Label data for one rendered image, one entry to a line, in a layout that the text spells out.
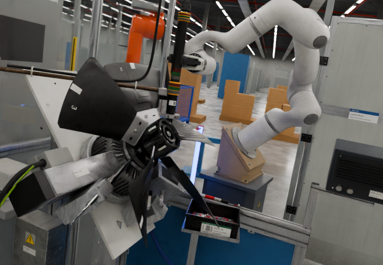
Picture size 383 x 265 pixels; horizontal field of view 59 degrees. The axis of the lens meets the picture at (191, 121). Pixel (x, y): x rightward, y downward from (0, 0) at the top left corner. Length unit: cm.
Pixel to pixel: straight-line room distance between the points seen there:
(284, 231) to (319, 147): 146
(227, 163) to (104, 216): 76
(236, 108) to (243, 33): 906
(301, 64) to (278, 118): 30
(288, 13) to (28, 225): 119
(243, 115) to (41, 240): 936
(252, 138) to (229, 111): 875
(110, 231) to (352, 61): 226
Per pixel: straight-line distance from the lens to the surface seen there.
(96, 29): 195
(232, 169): 172
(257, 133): 169
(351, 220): 308
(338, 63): 290
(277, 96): 861
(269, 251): 164
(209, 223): 139
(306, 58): 149
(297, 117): 159
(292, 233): 157
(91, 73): 101
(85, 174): 101
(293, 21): 136
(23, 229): 138
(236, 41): 136
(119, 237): 120
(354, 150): 143
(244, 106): 1037
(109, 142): 117
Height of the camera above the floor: 145
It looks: 9 degrees down
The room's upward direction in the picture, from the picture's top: 9 degrees clockwise
